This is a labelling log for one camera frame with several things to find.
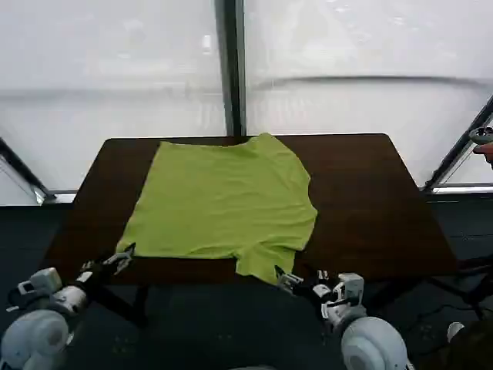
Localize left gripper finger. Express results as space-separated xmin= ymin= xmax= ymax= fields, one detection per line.
xmin=113 ymin=256 xmax=135 ymax=276
xmin=102 ymin=242 xmax=137 ymax=267

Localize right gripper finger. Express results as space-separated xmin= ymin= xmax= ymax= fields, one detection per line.
xmin=277 ymin=280 xmax=301 ymax=298
xmin=273 ymin=264 xmax=304 ymax=287

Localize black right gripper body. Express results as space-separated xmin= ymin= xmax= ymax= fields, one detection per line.
xmin=294 ymin=275 xmax=329 ymax=308

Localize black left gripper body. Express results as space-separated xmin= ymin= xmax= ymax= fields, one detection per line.
xmin=87 ymin=258 xmax=119 ymax=288

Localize lime green t-shirt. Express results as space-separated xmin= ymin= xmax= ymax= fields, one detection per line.
xmin=116 ymin=133 xmax=318 ymax=287

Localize grey hand-held controller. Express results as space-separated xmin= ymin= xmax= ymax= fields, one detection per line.
xmin=468 ymin=126 xmax=493 ymax=146

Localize person's hand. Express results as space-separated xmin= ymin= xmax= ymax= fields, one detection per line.
xmin=473 ymin=141 xmax=493 ymax=171

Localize white rounded object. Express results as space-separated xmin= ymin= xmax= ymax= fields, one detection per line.
xmin=446 ymin=321 xmax=466 ymax=343

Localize dark brown bulky object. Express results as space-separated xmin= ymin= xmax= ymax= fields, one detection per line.
xmin=448 ymin=318 xmax=493 ymax=370

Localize black table leg frame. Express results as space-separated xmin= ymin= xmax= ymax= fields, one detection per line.
xmin=421 ymin=257 xmax=493 ymax=323
xmin=92 ymin=283 xmax=150 ymax=329

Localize slanted dark window frame bar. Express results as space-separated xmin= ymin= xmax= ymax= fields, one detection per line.
xmin=0 ymin=136 xmax=58 ymax=204
xmin=422 ymin=91 xmax=493 ymax=193

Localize black floor cable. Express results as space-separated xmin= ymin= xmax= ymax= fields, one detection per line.
xmin=400 ymin=298 xmax=485 ymax=340

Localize black vertical window post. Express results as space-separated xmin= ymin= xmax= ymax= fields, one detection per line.
xmin=220 ymin=0 xmax=248 ymax=138

